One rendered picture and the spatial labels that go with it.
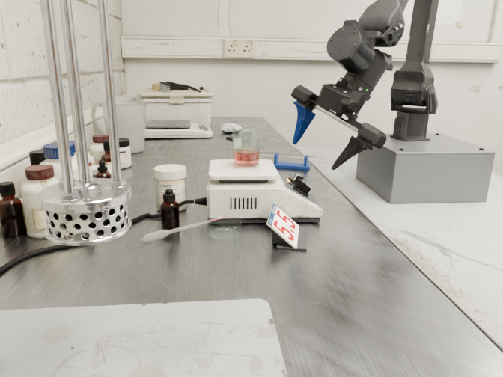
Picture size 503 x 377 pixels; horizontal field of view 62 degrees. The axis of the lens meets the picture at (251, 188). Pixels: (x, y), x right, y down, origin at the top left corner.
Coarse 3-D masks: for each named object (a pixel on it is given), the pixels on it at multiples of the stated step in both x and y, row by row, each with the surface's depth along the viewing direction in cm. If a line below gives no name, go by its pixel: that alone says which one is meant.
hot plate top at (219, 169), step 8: (216, 160) 80; (224, 160) 80; (232, 160) 80; (264, 160) 81; (216, 168) 74; (224, 168) 74; (232, 168) 74; (240, 168) 74; (248, 168) 74; (256, 168) 74; (264, 168) 74; (272, 168) 74; (208, 176) 70; (216, 176) 70; (224, 176) 70; (232, 176) 70; (240, 176) 70; (248, 176) 70; (256, 176) 70; (264, 176) 70; (272, 176) 70
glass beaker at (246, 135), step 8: (232, 128) 73; (240, 128) 76; (248, 128) 77; (256, 128) 76; (240, 136) 72; (248, 136) 72; (256, 136) 73; (240, 144) 73; (248, 144) 73; (256, 144) 73; (240, 152) 73; (248, 152) 73; (256, 152) 74; (240, 160) 74; (248, 160) 74; (256, 160) 74
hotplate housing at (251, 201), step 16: (208, 192) 70; (224, 192) 70; (240, 192) 70; (256, 192) 70; (272, 192) 70; (288, 192) 71; (208, 208) 71; (224, 208) 71; (240, 208) 71; (256, 208) 71; (288, 208) 71; (304, 208) 72; (320, 208) 74
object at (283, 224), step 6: (276, 210) 69; (276, 216) 67; (282, 216) 69; (276, 222) 65; (282, 222) 66; (288, 222) 68; (294, 222) 71; (276, 228) 63; (282, 228) 64; (288, 228) 66; (294, 228) 68; (282, 234) 63; (288, 234) 64; (294, 234) 66
